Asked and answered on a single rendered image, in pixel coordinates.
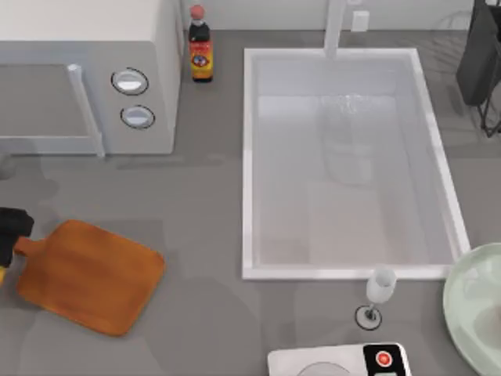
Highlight white sink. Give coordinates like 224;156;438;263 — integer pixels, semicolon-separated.
241;47;471;280

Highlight small microwave knob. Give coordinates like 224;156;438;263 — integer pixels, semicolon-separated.
120;104;157;129

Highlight dark sauce bottle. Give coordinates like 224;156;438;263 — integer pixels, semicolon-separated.
188;5;214;84

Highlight large microwave knob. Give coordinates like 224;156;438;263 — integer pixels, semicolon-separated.
110;67;150;96

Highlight clear wine glass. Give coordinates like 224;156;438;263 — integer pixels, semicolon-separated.
354;264;397;331

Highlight tall white tap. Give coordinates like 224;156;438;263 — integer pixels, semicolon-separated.
323;0;348;60

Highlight wooden cutting board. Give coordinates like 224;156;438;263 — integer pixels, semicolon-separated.
13;219;167;338

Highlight white kitchen scale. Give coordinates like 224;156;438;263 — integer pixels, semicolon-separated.
267;342;413;376

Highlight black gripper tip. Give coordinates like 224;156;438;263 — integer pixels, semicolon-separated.
0;207;35;284

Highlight pale microwave oven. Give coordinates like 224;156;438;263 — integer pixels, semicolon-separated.
0;0;186;158

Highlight pale green plate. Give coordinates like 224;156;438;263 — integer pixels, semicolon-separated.
442;242;501;376

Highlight microwave door handle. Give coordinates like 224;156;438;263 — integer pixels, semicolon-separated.
67;63;106;158

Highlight white wall socket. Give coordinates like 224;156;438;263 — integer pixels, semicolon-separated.
351;10;370;33

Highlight black wire rack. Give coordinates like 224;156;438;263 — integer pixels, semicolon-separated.
456;0;501;138

